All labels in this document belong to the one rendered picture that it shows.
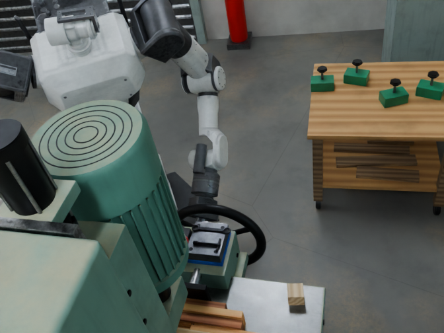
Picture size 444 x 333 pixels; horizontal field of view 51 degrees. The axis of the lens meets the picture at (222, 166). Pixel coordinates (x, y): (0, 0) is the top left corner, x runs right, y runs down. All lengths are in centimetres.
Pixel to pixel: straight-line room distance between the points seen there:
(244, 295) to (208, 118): 62
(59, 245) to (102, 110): 26
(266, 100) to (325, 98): 96
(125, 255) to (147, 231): 8
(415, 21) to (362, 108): 74
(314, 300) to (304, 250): 119
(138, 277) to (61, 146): 22
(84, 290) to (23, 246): 9
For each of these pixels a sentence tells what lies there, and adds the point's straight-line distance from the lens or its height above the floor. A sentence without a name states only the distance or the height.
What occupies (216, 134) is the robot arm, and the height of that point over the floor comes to 94.
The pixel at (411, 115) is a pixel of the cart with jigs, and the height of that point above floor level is 53.
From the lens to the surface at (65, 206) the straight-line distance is 59.
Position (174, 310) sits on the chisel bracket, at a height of 105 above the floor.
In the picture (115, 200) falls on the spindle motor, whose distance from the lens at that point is 66.
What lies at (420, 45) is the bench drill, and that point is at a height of 43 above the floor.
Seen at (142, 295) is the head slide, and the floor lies 129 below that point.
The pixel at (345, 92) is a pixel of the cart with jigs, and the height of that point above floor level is 53.
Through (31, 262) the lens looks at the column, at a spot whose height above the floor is 152.
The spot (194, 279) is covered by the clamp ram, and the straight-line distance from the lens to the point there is 114.
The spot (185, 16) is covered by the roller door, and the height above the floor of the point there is 24.
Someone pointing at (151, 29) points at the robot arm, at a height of 133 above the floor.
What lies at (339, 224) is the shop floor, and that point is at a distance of 242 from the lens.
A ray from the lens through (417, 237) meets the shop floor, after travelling 242.
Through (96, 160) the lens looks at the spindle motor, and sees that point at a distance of 64.
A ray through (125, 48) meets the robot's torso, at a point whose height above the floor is 132.
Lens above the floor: 190
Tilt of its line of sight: 44 degrees down
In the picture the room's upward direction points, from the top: 12 degrees counter-clockwise
